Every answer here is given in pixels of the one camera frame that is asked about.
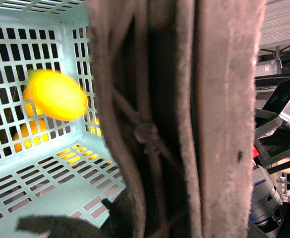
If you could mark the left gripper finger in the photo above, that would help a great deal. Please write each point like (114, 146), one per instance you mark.
(58, 227)

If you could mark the light blue plastic basket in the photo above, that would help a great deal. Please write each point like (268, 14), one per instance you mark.
(48, 166)

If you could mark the yellow lemon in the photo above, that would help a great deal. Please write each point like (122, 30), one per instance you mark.
(56, 94)

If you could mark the brown basket handle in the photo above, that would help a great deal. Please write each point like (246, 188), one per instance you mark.
(174, 83)

